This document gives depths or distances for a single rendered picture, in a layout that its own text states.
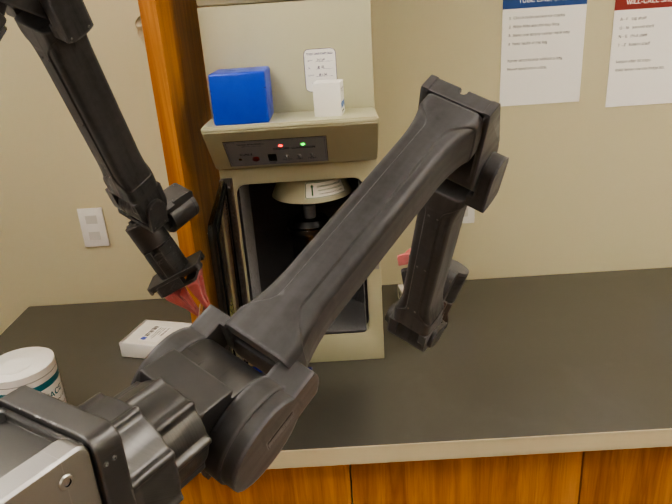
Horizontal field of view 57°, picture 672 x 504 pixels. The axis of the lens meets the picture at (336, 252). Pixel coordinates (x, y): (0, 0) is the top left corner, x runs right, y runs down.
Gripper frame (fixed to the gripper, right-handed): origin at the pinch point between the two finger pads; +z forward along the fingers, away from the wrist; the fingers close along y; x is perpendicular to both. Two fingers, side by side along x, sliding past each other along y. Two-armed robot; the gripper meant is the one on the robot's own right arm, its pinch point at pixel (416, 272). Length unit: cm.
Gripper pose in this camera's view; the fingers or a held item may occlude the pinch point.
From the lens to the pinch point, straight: 122.3
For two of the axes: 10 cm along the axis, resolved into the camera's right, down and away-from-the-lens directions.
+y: -2.0, -9.1, -3.7
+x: -9.8, 1.9, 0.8
